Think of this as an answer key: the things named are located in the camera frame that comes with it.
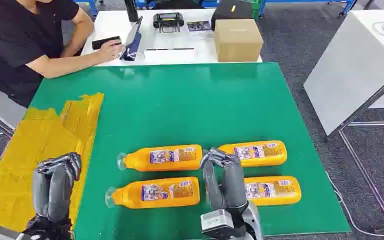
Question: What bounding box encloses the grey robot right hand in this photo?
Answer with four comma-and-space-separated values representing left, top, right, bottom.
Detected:
199, 148, 249, 213

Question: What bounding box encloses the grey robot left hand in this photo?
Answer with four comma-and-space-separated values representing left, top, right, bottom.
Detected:
31, 152, 83, 223

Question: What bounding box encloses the person's right hand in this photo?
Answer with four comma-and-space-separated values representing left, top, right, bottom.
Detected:
95, 39, 127, 64

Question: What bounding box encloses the black phone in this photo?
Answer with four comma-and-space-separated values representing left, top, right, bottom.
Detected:
91, 36, 122, 51

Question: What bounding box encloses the orange drink bottle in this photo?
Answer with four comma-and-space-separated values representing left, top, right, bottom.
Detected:
105, 176, 201, 210
217, 140, 288, 168
243, 175, 302, 207
117, 144, 204, 172

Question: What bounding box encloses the tablet in blue case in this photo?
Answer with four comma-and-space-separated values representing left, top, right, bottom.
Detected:
119, 15, 144, 62

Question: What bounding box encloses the black flask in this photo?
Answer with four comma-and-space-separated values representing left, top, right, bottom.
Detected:
124, 0, 140, 23

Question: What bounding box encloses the yellow plastic sheet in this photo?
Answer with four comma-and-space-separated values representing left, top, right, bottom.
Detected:
0, 92, 105, 240

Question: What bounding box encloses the white desk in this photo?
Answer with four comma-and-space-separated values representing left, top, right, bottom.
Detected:
80, 8, 263, 67

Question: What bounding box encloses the black handheld controller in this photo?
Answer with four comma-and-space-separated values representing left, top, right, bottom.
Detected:
152, 12, 185, 34

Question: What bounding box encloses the black bag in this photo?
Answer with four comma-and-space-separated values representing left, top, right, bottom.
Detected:
152, 0, 206, 10

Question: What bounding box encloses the green table mat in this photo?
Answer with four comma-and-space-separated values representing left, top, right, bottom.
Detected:
29, 62, 352, 240

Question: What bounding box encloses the printed booklet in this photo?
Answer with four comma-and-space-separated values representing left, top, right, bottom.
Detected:
186, 20, 214, 41

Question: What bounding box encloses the person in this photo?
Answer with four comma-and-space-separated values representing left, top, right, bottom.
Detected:
0, 0, 80, 109

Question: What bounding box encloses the black carry case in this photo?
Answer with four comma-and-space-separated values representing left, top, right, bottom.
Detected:
210, 0, 254, 31

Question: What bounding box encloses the brown cardboard box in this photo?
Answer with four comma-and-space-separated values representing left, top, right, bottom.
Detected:
214, 18, 264, 63

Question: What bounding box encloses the green crate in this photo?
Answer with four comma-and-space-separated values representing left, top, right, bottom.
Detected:
250, 0, 266, 21

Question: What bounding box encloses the white side table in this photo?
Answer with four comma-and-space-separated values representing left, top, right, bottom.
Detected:
303, 9, 384, 137

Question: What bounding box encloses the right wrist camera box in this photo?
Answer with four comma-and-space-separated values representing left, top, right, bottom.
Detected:
200, 209, 239, 240

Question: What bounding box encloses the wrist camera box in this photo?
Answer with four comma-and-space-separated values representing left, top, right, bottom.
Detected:
0, 225, 26, 240
200, 209, 239, 240

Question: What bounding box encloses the blue metal cart frame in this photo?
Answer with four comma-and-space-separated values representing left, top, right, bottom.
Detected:
258, 0, 359, 17
74, 0, 99, 17

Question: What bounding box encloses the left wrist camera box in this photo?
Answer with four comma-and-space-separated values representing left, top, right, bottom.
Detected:
0, 225, 26, 240

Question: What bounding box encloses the white floor cable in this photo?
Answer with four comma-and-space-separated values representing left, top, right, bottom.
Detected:
324, 170, 384, 238

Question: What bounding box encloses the metal table frame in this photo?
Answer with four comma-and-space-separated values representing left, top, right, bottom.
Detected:
326, 54, 384, 234

